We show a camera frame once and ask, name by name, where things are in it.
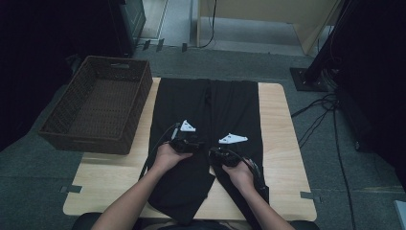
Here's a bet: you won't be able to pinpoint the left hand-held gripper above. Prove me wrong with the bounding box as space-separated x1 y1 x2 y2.
168 119 205 154

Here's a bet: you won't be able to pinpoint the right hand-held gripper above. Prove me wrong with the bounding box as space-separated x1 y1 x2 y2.
208 132 255 169

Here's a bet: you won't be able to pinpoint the black pants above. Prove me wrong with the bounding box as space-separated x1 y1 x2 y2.
147 77 271 230

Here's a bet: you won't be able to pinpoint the brown wicker basket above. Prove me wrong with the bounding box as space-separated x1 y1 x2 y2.
37 56 154 156

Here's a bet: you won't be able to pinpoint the person's left hand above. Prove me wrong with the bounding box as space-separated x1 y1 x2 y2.
152 143 194 173

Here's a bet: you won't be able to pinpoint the person's right hand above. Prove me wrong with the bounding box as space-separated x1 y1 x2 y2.
221 159 257 193

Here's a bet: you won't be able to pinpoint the grey floor tape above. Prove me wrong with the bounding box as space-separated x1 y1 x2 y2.
59 184 83 195
300 191 323 204

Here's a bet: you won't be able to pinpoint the black metal stand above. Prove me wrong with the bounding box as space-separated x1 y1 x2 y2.
289 0 355 93

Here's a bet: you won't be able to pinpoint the person's legs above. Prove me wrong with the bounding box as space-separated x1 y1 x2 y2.
71 212 320 230

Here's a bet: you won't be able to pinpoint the dark cabinet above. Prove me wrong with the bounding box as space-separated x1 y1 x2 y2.
108 0 147 58

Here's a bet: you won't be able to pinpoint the black curtain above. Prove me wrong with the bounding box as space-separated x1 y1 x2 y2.
331 0 406 190

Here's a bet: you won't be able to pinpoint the left hand-held gripper cable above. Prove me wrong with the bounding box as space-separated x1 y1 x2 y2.
138 123 181 180

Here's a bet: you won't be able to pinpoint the hand-held gripper cable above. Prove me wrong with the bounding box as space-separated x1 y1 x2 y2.
138 123 181 180
242 156 269 199

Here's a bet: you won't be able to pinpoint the right hand-held gripper cable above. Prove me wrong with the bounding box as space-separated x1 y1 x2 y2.
242 156 269 199

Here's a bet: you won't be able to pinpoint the black floor cable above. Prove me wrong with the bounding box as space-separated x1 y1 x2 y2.
331 100 357 230
290 92 338 119

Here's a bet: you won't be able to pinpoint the black hanging cable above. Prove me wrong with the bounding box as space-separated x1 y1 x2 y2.
199 0 218 49

